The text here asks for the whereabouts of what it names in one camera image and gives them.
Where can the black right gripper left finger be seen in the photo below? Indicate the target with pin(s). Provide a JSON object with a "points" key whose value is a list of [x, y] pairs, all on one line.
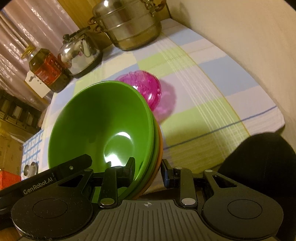
{"points": [[114, 178]]}

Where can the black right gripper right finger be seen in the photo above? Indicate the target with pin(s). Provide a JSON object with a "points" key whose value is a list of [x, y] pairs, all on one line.
{"points": [[182, 182]]}

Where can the orange plastic bowl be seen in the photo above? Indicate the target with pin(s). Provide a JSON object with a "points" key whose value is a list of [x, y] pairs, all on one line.
{"points": [[157, 167]]}

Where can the small green plastic bowl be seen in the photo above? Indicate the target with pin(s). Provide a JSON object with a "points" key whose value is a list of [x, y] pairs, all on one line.
{"points": [[151, 166]]}

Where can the large green plastic bowl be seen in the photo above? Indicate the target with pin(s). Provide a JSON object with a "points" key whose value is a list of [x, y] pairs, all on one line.
{"points": [[109, 121]]}

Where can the small pink glass bowl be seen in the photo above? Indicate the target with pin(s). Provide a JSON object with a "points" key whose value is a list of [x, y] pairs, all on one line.
{"points": [[146, 84]]}

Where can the blue white checkered cloth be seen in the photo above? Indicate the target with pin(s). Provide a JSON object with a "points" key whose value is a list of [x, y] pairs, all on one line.
{"points": [[31, 156]]}

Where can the pastel checkered tablecloth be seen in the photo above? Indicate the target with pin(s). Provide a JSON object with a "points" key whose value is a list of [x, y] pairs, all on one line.
{"points": [[209, 103]]}

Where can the dark storage shelf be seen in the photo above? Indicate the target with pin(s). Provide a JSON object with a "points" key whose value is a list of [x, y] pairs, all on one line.
{"points": [[19, 113]]}

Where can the white wooden chair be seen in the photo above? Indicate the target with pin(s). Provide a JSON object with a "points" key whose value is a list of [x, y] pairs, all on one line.
{"points": [[41, 89]]}

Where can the stainless steel kettle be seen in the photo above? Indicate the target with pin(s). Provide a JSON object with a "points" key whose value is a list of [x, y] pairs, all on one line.
{"points": [[79, 53]]}

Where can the dark oil bottle red label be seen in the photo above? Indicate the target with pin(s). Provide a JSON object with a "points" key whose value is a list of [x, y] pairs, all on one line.
{"points": [[46, 66]]}

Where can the stainless steel steamer pot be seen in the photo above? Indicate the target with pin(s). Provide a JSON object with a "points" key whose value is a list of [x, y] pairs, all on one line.
{"points": [[128, 24]]}

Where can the pinkish window curtain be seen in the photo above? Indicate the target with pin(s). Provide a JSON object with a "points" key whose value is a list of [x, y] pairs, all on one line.
{"points": [[23, 23]]}

